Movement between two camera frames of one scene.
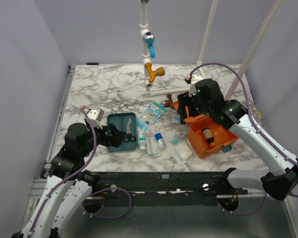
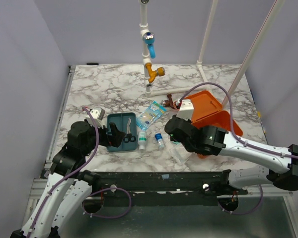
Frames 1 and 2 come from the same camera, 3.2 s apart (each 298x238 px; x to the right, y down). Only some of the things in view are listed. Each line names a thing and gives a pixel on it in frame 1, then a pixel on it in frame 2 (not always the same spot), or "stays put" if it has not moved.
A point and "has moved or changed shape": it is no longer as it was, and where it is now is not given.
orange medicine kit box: [204, 135] has moved or changed shape
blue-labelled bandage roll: [160, 140] stays put
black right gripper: [184, 109] -> [174, 129]
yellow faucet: [160, 72] stays put
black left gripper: [115, 140] stays put
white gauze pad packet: [182, 152] stays put
